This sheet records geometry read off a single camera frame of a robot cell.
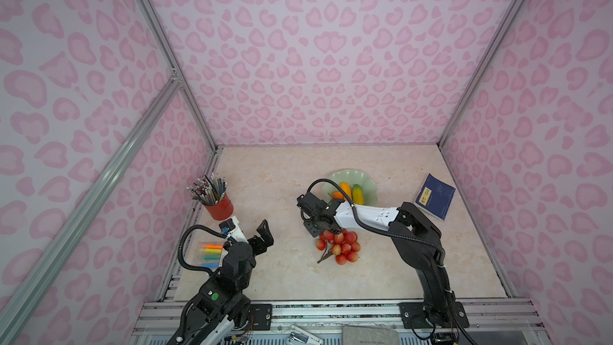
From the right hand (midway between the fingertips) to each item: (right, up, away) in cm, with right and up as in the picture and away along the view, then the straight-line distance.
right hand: (314, 221), depth 92 cm
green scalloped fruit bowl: (+17, +16, +12) cm, 26 cm away
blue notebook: (+51, +8, +9) cm, 53 cm away
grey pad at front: (+16, -27, -24) cm, 39 cm away
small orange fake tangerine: (+9, +10, +4) cm, 14 cm away
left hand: (-18, +3, -15) cm, 24 cm away
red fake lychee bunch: (+11, -7, -8) cm, 15 cm away
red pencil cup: (-35, +5, -1) cm, 35 cm away
